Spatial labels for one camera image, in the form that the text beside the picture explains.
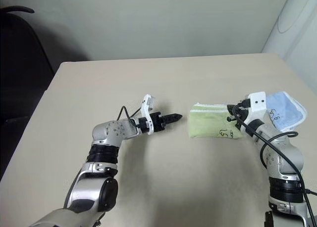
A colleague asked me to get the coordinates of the black chair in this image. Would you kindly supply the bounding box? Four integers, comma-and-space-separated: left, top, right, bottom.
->
0, 5, 55, 138

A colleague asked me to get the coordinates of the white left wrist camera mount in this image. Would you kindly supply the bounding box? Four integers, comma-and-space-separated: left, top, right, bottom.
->
140, 93, 157, 135

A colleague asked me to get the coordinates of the light blue towel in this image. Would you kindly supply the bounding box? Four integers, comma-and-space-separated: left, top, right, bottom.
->
265, 91, 308, 133

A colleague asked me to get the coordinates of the light green towel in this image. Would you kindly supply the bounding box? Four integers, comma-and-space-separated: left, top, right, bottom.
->
187, 102, 248, 140

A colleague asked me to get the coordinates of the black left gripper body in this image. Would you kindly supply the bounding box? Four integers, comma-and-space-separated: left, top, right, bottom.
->
150, 112, 165, 133

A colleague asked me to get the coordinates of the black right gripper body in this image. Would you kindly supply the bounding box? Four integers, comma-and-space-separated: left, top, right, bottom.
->
233, 103, 250, 133

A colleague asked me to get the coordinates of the white cylindrical object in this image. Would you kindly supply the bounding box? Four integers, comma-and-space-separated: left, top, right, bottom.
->
262, 0, 317, 89

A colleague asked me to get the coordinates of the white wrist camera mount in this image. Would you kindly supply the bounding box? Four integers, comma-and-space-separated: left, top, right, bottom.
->
140, 93, 157, 135
247, 91, 267, 125

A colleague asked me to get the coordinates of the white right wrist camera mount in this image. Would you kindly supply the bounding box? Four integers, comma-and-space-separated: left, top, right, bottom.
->
247, 91, 267, 125

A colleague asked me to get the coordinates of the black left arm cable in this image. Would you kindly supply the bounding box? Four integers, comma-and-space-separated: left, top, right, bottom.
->
116, 105, 145, 129

